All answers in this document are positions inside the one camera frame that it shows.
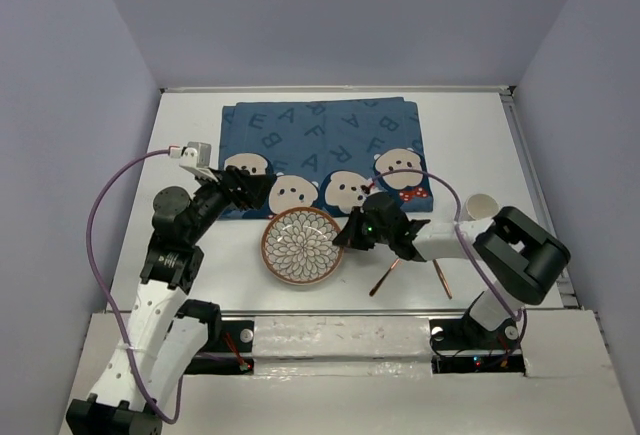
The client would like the purple cable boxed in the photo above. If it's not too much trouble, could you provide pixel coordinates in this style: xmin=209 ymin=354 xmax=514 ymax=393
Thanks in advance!
xmin=372 ymin=170 xmax=524 ymax=326
xmin=87 ymin=149 xmax=184 ymax=424

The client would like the white foam front strip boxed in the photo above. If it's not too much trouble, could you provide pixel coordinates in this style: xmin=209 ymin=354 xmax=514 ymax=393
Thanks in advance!
xmin=252 ymin=315 xmax=433 ymax=379

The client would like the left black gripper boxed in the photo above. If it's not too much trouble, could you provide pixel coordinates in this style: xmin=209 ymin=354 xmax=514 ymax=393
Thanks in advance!
xmin=184 ymin=165 xmax=275 ymax=243

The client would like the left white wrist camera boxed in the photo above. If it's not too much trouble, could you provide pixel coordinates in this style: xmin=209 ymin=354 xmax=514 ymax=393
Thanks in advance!
xmin=168 ymin=142 xmax=218 ymax=181

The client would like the floral ceramic plate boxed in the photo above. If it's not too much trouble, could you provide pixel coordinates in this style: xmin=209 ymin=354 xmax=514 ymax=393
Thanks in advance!
xmin=260 ymin=207 xmax=344 ymax=286

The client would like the copper fork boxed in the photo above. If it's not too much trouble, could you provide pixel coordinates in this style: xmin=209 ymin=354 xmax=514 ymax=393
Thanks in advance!
xmin=368 ymin=258 xmax=401 ymax=297

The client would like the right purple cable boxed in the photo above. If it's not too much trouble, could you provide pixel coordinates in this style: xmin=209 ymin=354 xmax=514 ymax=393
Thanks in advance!
xmin=372 ymin=170 xmax=524 ymax=326

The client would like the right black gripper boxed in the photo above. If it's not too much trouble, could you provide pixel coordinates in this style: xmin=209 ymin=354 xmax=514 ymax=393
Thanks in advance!
xmin=331 ymin=206 xmax=392 ymax=251

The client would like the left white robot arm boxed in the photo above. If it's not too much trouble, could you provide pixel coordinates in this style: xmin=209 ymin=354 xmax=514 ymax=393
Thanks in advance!
xmin=66 ymin=167 xmax=276 ymax=434

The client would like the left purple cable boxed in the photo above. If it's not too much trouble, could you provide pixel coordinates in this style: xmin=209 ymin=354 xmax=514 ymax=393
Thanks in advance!
xmin=87 ymin=149 xmax=184 ymax=424

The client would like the copper knife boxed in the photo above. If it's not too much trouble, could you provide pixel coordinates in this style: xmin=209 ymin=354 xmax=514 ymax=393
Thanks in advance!
xmin=432 ymin=260 xmax=453 ymax=300

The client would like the white ceramic mug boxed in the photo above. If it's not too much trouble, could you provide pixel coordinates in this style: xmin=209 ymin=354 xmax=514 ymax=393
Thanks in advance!
xmin=460 ymin=193 xmax=500 ymax=221

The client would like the blue bear placemat cloth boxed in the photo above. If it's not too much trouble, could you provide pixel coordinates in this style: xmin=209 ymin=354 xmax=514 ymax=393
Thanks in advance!
xmin=219 ymin=97 xmax=434 ymax=219

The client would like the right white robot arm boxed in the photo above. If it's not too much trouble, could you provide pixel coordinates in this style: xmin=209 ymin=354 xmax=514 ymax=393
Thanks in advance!
xmin=333 ymin=192 xmax=571 ymax=350

